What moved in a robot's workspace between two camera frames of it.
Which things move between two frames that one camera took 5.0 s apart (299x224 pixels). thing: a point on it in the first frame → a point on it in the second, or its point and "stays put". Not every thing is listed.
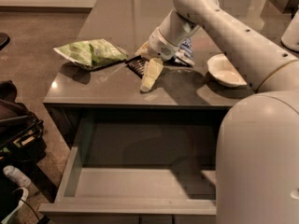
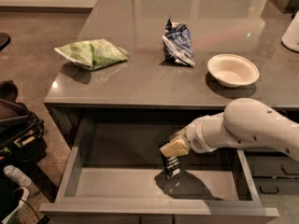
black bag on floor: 21,140 stays put
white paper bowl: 222,70 stays put
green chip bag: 92,54 stays put
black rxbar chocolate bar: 137,64 → 172,166
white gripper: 161,48 → 194,136
